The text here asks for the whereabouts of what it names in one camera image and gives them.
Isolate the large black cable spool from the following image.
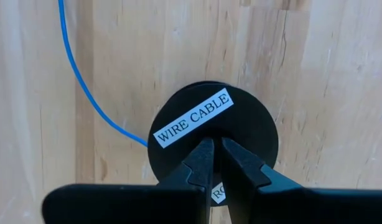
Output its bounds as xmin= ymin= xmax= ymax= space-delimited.
xmin=147 ymin=81 xmax=279 ymax=208

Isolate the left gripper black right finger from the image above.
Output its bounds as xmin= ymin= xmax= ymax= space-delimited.
xmin=221 ymin=137 xmax=382 ymax=224

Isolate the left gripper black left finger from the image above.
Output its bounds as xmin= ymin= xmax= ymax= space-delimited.
xmin=41 ymin=137 xmax=215 ymax=224

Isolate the long blue ethernet cable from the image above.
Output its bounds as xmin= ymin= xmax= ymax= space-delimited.
xmin=57 ymin=0 xmax=149 ymax=148

